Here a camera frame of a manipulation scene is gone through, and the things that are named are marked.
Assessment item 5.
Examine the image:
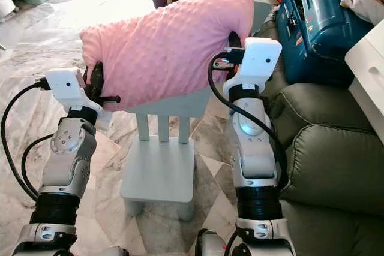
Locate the grey left robot leg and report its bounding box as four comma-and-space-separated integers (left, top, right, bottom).
105, 246, 133, 256

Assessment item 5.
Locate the white box table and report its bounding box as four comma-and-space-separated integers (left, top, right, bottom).
344, 19, 384, 144

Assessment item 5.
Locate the blue plastic case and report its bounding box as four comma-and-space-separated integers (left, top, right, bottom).
276, 0, 374, 86

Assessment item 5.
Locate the grey green leather armchair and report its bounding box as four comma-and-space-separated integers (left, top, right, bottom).
267, 22, 368, 134

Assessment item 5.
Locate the white bucket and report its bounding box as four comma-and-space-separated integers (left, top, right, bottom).
0, 0, 17, 19

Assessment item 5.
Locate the short black left arm cable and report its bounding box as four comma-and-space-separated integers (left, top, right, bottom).
20, 133, 62, 200

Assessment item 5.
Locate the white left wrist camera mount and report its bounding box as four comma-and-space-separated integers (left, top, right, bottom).
44, 67, 104, 116

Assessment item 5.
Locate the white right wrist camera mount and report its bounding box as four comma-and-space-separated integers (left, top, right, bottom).
233, 37, 283, 92

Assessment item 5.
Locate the grey robot leg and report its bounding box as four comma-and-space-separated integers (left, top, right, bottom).
194, 228, 235, 256
105, 246, 133, 256

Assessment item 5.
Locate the pink dotted pillow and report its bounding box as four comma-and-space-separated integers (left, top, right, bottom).
80, 0, 259, 112

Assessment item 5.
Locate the grey green leather sofa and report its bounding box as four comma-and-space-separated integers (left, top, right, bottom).
276, 123, 384, 256

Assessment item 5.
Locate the grey right robot leg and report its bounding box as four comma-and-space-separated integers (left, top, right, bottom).
194, 228, 235, 256

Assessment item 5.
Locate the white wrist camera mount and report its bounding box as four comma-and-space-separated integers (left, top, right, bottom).
44, 67, 104, 116
233, 37, 283, 92

